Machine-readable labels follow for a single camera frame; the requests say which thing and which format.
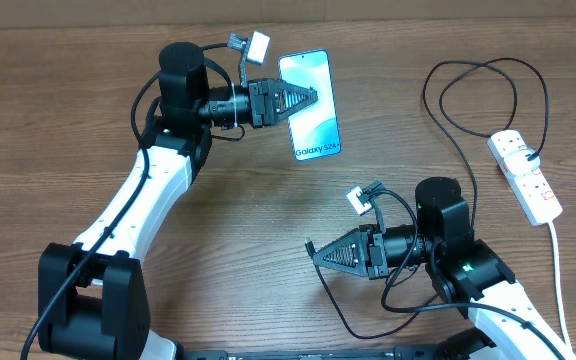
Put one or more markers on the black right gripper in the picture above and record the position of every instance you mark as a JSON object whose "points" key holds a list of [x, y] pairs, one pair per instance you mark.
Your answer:
{"points": [[377, 265]]}

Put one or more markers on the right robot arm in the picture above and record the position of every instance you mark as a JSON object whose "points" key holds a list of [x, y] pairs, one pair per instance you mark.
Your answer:
{"points": [[465, 273]]}

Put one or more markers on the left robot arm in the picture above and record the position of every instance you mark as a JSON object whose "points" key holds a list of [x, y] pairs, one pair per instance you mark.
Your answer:
{"points": [[92, 300]]}

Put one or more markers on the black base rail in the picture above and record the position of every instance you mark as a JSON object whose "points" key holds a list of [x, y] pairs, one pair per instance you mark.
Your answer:
{"points": [[399, 352]]}

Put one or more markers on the white power strip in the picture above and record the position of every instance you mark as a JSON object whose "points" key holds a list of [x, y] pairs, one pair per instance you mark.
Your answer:
{"points": [[532, 190]]}

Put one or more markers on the white USB charger plug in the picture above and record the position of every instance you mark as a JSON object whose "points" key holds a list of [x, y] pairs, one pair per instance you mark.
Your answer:
{"points": [[520, 163]]}

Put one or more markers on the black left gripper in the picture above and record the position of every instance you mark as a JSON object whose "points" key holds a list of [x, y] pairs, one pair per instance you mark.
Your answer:
{"points": [[263, 102]]}

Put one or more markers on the blue Galaxy smartphone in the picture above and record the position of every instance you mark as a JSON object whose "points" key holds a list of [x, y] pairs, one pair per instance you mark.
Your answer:
{"points": [[314, 130]]}

